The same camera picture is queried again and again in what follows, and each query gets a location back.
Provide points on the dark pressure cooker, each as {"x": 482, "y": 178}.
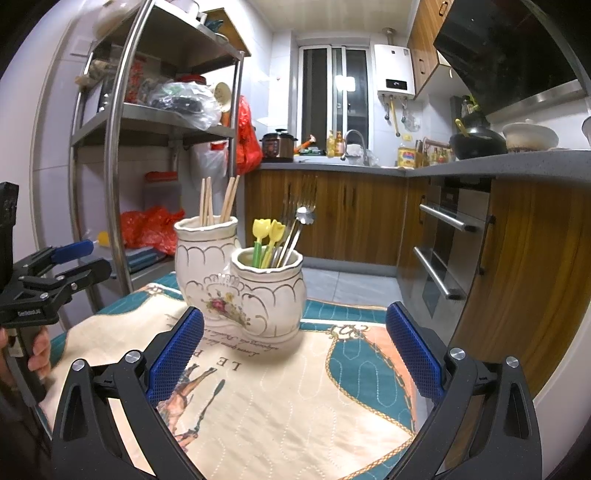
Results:
{"x": 277, "y": 145}

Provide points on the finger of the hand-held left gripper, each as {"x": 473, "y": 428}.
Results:
{"x": 74, "y": 249}
{"x": 87, "y": 272}

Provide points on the black range hood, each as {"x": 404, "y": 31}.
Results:
{"x": 498, "y": 41}

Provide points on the crumpled red plastic bag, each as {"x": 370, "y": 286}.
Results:
{"x": 152, "y": 221}

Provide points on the amber liquid bottle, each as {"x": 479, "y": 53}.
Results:
{"x": 330, "y": 145}
{"x": 340, "y": 145}

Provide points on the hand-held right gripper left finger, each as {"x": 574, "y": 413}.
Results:
{"x": 178, "y": 360}

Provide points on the steel sink faucet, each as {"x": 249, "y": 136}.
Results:
{"x": 354, "y": 131}

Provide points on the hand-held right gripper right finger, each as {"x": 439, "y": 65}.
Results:
{"x": 413, "y": 350}

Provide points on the yellow cooking oil bottle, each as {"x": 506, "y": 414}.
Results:
{"x": 406, "y": 157}

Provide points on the black wok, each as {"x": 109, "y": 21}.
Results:
{"x": 475, "y": 145}

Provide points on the person's left hand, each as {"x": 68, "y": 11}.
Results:
{"x": 41, "y": 353}

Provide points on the metal serving tongs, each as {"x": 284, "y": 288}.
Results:
{"x": 304, "y": 214}

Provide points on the row of seasoning bottles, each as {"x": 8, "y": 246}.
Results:
{"x": 434, "y": 154}

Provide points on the white ceramic pot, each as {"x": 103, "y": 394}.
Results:
{"x": 531, "y": 136}

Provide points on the hanging red plastic bag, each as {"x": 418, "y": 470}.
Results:
{"x": 247, "y": 143}

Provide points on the metal fork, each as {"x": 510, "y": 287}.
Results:
{"x": 308, "y": 194}
{"x": 290, "y": 203}

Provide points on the white water heater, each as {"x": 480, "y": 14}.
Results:
{"x": 392, "y": 64}

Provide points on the small yellow round object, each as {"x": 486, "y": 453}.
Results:
{"x": 103, "y": 239}

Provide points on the beige colander ladle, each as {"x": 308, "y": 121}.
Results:
{"x": 222, "y": 94}

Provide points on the dark flat box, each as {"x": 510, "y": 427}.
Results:
{"x": 143, "y": 261}

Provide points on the wooden wall cabinet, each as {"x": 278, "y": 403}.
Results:
{"x": 427, "y": 46}

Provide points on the red printed food packets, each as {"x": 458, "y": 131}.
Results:
{"x": 138, "y": 78}

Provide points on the white ceramic utensil holder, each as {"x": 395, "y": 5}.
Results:
{"x": 207, "y": 267}

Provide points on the printed table mat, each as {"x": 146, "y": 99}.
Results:
{"x": 277, "y": 392}

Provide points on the red lid plastic container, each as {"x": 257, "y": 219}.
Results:
{"x": 161, "y": 177}

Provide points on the steel shelf rack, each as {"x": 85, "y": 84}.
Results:
{"x": 138, "y": 117}

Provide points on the white plastic bag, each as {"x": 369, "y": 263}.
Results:
{"x": 207, "y": 161}

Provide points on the clear plastic bag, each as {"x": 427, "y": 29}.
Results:
{"x": 203, "y": 110}

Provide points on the wooden base cabinets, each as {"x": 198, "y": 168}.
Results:
{"x": 346, "y": 212}

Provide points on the steel built-in oven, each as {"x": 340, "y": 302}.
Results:
{"x": 443, "y": 207}

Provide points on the kitchen window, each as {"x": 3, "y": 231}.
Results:
{"x": 318, "y": 92}

